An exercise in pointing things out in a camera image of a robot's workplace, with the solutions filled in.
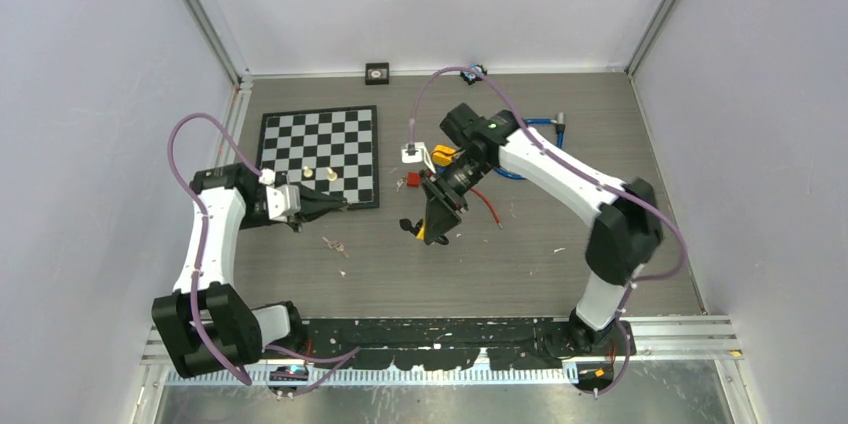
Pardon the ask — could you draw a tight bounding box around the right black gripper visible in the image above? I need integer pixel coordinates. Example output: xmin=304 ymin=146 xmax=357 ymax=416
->
xmin=420 ymin=151 xmax=494 ymax=244

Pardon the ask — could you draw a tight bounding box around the yellow black padlock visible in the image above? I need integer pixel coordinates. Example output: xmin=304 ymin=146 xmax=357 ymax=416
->
xmin=399 ymin=218 xmax=426 ymax=241

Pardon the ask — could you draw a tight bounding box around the red cable padlock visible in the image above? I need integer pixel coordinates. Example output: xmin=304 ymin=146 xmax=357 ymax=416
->
xmin=406 ymin=172 xmax=503 ymax=229

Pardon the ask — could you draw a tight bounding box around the silver key with ring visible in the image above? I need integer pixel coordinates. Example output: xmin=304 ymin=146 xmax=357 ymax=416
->
xmin=395 ymin=177 xmax=407 ymax=192

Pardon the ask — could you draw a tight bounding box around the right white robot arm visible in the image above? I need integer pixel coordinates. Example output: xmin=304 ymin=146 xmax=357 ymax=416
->
xmin=404 ymin=103 xmax=663 ymax=355

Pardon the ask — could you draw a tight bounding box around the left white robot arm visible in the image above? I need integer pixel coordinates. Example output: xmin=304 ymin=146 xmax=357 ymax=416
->
xmin=151 ymin=164 xmax=348 ymax=384

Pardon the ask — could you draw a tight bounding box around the silver key bunch left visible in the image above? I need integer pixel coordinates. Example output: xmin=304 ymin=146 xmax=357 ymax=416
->
xmin=322 ymin=236 xmax=349 ymax=258

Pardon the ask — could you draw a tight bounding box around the blue yellow toy car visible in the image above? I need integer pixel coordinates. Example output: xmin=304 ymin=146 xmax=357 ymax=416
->
xmin=430 ymin=145 xmax=458 ymax=170

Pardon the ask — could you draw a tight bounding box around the black white chessboard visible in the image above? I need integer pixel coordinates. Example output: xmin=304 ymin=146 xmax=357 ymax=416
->
xmin=257 ymin=105 xmax=380 ymax=210

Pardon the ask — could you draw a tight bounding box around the small black square box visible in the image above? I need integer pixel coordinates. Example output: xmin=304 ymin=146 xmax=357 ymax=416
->
xmin=364 ymin=62 xmax=390 ymax=85

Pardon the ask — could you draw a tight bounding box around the small blue toy car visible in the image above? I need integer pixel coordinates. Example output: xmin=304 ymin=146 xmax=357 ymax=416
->
xmin=459 ymin=64 xmax=488 ymax=86

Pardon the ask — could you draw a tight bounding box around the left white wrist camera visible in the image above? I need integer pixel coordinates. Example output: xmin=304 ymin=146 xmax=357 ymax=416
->
xmin=266 ymin=184 xmax=291 ymax=223

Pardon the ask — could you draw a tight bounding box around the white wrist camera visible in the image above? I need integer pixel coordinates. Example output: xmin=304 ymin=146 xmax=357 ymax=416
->
xmin=266 ymin=184 xmax=291 ymax=223
xmin=401 ymin=141 xmax=435 ymax=171

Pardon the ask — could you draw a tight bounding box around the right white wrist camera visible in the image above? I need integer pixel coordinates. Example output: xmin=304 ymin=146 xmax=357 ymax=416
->
xmin=401 ymin=141 xmax=435 ymax=171

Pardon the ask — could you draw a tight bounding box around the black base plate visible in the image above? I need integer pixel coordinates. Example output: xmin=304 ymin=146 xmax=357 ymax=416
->
xmin=272 ymin=317 xmax=625 ymax=371

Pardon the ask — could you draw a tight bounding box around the blue cable lock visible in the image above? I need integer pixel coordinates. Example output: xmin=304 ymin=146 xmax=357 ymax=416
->
xmin=493 ymin=112 xmax=568 ymax=182

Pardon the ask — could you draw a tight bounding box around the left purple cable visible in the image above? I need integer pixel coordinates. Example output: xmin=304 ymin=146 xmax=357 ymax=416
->
xmin=166 ymin=112 xmax=276 ymax=387

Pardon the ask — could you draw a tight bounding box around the purple cable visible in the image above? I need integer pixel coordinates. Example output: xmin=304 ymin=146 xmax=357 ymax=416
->
xmin=408 ymin=65 xmax=689 ymax=283
xmin=166 ymin=112 xmax=276 ymax=387

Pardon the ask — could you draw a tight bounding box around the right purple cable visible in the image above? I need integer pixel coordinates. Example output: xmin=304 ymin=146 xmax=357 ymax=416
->
xmin=408 ymin=65 xmax=689 ymax=283

